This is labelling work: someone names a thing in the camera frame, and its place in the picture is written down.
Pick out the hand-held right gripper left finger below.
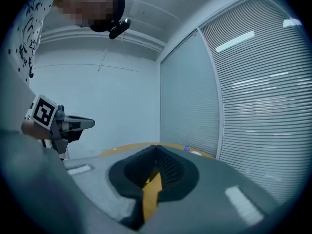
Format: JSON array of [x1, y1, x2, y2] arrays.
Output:
[[63, 144, 157, 231]]

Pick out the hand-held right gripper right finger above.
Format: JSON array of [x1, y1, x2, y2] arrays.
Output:
[[143, 144, 279, 234]]

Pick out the grey window blinds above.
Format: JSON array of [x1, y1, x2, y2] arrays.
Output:
[[198, 0, 307, 207], [160, 29, 221, 158]]

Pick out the white dotted star-print shirt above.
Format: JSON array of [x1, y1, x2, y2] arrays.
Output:
[[4, 0, 61, 82]]

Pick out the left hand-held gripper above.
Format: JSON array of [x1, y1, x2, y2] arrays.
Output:
[[30, 94, 96, 157]]

